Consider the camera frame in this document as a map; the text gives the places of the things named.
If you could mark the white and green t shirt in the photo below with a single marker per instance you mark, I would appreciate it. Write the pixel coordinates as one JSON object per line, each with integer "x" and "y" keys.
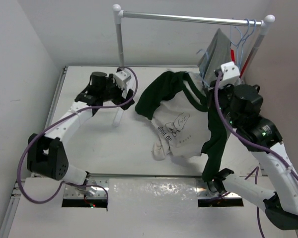
{"x": 186, "y": 125}

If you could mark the grey t shirt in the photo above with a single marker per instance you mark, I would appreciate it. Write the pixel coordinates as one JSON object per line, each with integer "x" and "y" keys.
{"x": 219, "y": 51}

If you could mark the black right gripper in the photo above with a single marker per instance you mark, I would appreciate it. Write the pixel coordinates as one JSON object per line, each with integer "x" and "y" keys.
{"x": 211, "y": 95}

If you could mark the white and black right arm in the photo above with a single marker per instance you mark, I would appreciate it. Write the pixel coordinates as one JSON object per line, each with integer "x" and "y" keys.
{"x": 236, "y": 110}

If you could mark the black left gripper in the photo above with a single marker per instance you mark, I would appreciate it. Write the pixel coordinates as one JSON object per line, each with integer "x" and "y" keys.
{"x": 119, "y": 100}

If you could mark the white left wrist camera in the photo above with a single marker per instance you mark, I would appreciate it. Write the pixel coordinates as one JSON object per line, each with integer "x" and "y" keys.
{"x": 121, "y": 79}

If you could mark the white clothes rack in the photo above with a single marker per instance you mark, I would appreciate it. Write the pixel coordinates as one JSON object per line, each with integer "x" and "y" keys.
{"x": 263, "y": 25}

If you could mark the blue wire hanger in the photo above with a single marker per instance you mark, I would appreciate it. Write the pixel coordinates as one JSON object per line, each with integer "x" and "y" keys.
{"x": 203, "y": 66}
{"x": 243, "y": 39}
{"x": 232, "y": 42}

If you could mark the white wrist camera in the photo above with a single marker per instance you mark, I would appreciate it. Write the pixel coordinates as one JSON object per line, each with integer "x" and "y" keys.
{"x": 230, "y": 74}
{"x": 121, "y": 79}

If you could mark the red garment on rack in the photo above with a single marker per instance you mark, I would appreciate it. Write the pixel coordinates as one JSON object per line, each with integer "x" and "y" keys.
{"x": 232, "y": 53}

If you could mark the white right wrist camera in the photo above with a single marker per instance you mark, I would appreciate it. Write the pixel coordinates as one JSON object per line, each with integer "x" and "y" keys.
{"x": 230, "y": 74}

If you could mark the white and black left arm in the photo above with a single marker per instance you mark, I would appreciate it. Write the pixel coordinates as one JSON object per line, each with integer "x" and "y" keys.
{"x": 46, "y": 155}

